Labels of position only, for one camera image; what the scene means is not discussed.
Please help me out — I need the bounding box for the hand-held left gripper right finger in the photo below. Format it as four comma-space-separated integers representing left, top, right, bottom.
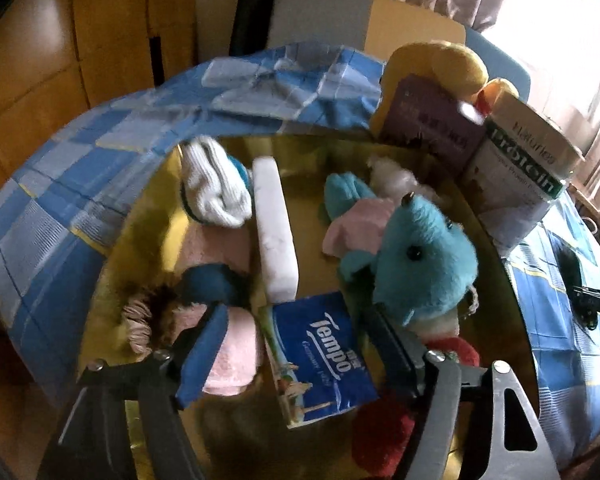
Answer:
362, 305, 563, 480

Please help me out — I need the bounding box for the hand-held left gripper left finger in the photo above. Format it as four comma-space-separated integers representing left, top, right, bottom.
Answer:
55, 302, 231, 480

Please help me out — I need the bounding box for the pink towel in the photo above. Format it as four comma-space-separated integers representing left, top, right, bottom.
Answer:
180, 217, 266, 397

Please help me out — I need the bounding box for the brown pink scrunchie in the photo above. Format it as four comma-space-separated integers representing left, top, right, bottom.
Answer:
120, 285, 181, 361

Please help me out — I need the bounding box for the blue tissue packet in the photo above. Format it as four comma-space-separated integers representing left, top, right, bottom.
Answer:
257, 291, 381, 430

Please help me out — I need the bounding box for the blue plush toy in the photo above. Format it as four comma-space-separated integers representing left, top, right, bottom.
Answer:
322, 172, 481, 328

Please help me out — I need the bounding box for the white sponge block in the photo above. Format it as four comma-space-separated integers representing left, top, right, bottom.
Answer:
252, 156, 301, 303

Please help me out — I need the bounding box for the white socks bundle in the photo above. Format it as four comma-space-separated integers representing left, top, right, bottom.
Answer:
180, 136, 255, 227

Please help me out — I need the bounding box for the golden metal tray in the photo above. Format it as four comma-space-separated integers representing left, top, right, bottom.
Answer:
77, 132, 533, 480

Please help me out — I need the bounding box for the black hair piece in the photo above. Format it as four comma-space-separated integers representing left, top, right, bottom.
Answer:
555, 242, 588, 306

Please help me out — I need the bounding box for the dark blue cloth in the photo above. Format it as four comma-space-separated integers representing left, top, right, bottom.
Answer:
177, 262, 253, 311

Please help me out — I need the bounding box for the red fuzzy cloth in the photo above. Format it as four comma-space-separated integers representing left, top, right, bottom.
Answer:
352, 335, 481, 480

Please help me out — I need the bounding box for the white metal can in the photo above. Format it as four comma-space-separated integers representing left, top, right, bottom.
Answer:
462, 89, 586, 256

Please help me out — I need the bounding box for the blue checked blanket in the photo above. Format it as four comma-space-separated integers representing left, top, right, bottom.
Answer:
0, 42, 600, 471

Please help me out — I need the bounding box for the purple cardboard box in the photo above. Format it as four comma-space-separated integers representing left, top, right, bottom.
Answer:
380, 74, 487, 171

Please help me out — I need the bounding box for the window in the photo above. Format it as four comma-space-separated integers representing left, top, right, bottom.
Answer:
485, 0, 600, 111

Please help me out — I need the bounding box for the yellow plush toy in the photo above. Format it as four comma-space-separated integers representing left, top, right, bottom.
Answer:
370, 40, 521, 131

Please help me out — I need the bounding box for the blue yellow grey headboard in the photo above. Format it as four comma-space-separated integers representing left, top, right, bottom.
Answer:
267, 0, 531, 91

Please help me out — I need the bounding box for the black rolled mat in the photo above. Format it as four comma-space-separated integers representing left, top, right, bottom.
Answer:
229, 0, 285, 56

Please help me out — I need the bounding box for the wooden wardrobe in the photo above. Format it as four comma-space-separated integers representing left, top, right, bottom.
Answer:
0, 0, 201, 171

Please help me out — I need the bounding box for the black wardrobe handle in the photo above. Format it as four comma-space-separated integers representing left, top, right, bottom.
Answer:
149, 35, 165, 86

